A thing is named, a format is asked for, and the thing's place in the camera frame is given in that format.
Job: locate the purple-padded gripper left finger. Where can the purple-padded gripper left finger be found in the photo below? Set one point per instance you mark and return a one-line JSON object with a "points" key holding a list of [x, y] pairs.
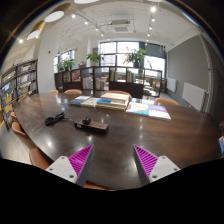
{"points": [[74, 168]]}

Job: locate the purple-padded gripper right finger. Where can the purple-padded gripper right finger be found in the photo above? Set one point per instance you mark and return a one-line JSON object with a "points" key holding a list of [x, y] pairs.
{"points": [[152, 167]]}

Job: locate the brown chair near left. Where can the brown chair near left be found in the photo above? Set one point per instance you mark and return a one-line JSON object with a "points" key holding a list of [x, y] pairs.
{"points": [[38, 159]]}

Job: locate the brown chair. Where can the brown chair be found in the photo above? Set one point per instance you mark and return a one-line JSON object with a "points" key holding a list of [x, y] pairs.
{"points": [[17, 129], [38, 159], [167, 101], [116, 91], [73, 91]]}

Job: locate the dark brown power strip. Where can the dark brown power strip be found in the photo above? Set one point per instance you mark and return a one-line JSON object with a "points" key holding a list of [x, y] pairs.
{"points": [[95, 127]]}

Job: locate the purple and white book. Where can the purple and white book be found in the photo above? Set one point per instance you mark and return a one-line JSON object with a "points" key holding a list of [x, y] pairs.
{"points": [[159, 112]]}

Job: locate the colourful picture book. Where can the colourful picture book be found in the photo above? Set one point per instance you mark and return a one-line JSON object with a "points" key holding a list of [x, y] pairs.
{"points": [[138, 108]]}

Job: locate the brown chair far right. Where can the brown chair far right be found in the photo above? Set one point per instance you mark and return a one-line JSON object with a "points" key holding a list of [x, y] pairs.
{"points": [[167, 101]]}

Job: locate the blue book on table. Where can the blue book on table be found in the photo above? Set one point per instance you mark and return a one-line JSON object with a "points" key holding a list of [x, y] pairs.
{"points": [[78, 100]]}

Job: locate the pale green book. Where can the pale green book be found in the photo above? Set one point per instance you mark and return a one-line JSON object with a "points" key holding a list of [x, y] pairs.
{"points": [[91, 102]]}

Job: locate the brown chair left side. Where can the brown chair left side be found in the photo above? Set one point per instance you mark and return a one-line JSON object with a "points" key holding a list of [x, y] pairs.
{"points": [[17, 129]]}

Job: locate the stack of beige books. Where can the stack of beige books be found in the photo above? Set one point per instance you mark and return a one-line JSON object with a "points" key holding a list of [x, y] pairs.
{"points": [[114, 100]]}

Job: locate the brown chair far left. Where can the brown chair far left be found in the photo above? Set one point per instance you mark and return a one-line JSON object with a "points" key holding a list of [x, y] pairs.
{"points": [[73, 91]]}

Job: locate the brown chair far centre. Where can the brown chair far centre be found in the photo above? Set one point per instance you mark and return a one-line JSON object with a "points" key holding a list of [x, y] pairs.
{"points": [[116, 91]]}

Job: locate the dark low bookshelf divider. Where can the dark low bookshelf divider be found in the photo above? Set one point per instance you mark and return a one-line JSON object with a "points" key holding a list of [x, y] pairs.
{"points": [[136, 81]]}

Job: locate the potted plant far left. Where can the potted plant far left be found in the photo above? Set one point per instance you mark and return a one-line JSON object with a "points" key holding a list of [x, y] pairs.
{"points": [[66, 65]]}

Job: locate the potted plant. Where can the potted plant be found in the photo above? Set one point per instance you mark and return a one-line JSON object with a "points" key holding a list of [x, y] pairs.
{"points": [[94, 57], [135, 56], [66, 65]]}

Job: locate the potted plant centre right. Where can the potted plant centre right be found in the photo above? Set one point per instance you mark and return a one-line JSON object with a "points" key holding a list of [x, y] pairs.
{"points": [[135, 56]]}

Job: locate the potted plant centre left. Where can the potted plant centre left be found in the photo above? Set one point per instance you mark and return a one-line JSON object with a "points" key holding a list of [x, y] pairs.
{"points": [[94, 57]]}

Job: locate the ceiling air conditioner unit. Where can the ceiling air conditioner unit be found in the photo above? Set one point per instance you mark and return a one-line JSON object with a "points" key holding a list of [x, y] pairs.
{"points": [[121, 26]]}

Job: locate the white wall radiator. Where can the white wall radiator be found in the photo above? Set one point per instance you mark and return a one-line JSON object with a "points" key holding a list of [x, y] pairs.
{"points": [[193, 95]]}

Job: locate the tall wall bookshelf left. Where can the tall wall bookshelf left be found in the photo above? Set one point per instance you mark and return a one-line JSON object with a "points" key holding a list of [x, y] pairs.
{"points": [[16, 83]]}

